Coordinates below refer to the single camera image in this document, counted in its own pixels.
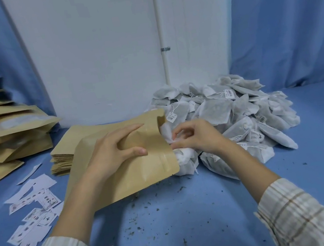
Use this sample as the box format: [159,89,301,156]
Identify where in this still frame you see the person's left hand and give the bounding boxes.
[81,123,153,185]

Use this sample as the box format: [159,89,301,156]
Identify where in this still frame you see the person's right hand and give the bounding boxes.
[167,114,233,161]

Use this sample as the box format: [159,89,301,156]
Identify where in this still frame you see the white mesh tea bag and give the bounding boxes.
[158,116,202,180]

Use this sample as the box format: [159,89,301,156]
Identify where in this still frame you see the kraft paper pouch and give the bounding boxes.
[52,106,185,213]

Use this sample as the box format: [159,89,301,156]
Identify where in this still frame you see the person's right forearm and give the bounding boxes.
[199,124,324,246]

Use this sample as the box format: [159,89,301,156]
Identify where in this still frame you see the person's left forearm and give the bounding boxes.
[0,168,122,246]

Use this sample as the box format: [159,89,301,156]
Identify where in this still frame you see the pile of white tea bags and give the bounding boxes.
[141,63,309,194]

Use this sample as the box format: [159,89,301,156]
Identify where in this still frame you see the stack of flat kraft pouches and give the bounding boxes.
[44,119,120,178]

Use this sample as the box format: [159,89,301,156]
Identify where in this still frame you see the blue table cloth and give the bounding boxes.
[0,80,324,246]

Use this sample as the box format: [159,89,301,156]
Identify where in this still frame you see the scattered dried leaf crumbs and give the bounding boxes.
[96,159,324,246]

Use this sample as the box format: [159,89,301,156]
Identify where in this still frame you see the scatter of printed paper labels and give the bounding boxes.
[0,153,114,246]

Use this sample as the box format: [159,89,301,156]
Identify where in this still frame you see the white wall pipe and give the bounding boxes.
[152,0,173,85]

